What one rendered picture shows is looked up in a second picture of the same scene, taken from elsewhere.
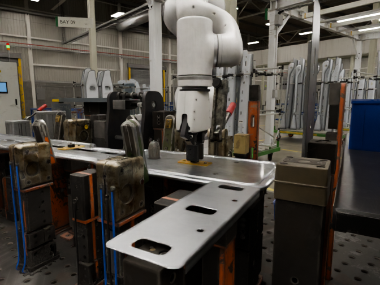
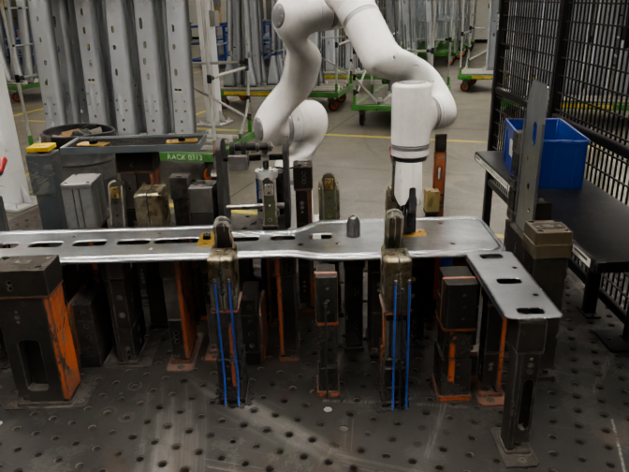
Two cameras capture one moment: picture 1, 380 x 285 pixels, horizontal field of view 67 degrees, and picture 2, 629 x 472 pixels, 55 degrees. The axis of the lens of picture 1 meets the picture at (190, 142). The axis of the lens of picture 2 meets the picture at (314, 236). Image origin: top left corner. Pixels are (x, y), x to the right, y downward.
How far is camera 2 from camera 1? 0.96 m
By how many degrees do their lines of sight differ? 31
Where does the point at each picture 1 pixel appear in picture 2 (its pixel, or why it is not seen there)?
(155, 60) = not seen: outside the picture
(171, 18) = (295, 29)
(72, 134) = (158, 215)
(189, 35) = (418, 106)
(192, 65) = (420, 137)
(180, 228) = (523, 296)
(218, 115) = not seen: hidden behind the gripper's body
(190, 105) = (418, 178)
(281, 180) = (540, 244)
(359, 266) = not seen: hidden behind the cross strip
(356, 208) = (606, 258)
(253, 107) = (441, 158)
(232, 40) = (451, 105)
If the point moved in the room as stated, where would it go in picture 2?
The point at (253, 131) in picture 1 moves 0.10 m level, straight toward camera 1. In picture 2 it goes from (440, 184) to (460, 195)
